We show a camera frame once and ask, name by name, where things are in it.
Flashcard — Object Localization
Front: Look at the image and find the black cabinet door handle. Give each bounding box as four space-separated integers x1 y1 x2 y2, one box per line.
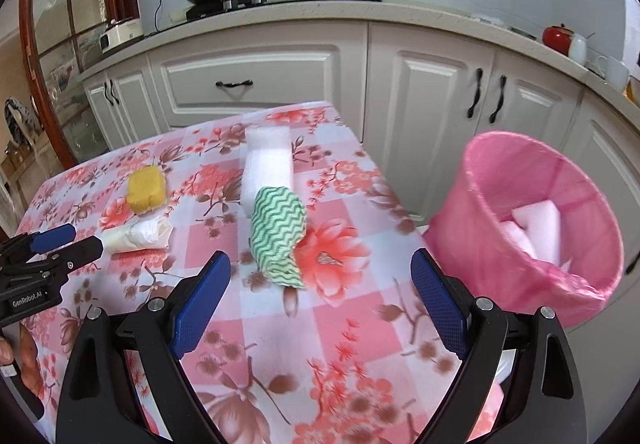
490 75 507 123
467 68 485 119

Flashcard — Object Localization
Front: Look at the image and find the pink trash bin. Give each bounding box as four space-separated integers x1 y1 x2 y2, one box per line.
422 130 626 329

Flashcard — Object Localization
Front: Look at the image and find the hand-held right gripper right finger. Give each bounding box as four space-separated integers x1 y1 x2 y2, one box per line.
410 248 587 444

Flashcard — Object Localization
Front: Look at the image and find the narrow white cabinet door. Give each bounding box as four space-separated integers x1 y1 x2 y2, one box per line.
82 76 119 151
114 65 162 141

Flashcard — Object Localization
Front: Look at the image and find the person's left hand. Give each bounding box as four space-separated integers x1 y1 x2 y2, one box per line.
0 324 40 397

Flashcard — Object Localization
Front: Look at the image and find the red lidded pot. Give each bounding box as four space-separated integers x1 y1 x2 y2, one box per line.
542 23 575 56

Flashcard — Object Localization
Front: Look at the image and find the white corner cabinet door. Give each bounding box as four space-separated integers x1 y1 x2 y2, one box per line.
570 84 640 275

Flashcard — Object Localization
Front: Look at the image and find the yellow sponge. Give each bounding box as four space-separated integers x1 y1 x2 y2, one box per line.
127 167 167 215

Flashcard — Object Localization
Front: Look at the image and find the white mug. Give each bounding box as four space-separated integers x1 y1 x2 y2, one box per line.
594 55 630 92

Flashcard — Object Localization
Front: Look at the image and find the green wavy striped cloth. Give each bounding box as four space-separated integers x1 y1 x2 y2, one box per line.
250 185 307 289

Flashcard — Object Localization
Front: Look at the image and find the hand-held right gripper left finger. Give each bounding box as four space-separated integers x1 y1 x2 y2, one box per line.
56 250 232 444

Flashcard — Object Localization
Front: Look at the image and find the pink floral tablecloth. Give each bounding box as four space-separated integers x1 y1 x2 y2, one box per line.
15 101 506 444

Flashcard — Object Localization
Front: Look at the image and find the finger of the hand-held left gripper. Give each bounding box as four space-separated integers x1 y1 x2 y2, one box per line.
47 236 104 275
27 224 77 255

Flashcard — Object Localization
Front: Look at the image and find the hanging dark cloth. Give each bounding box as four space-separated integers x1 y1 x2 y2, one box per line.
4 96 43 147

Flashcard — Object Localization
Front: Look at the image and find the white plastic wrapper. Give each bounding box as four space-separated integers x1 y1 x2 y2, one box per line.
100 218 173 255

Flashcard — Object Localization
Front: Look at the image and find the white ceramic jar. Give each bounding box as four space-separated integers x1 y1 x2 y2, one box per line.
569 33 589 66

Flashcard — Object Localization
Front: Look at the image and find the white rice cooker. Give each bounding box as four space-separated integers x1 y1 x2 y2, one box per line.
99 16 145 56

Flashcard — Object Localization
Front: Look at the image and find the wooden framed glass door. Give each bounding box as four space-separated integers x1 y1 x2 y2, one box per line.
0 0 141 225

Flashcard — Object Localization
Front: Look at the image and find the white drawer front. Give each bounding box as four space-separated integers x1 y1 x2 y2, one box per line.
149 38 368 130

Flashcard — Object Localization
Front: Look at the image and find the white foam block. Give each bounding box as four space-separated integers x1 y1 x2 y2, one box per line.
241 125 295 217
500 199 563 270

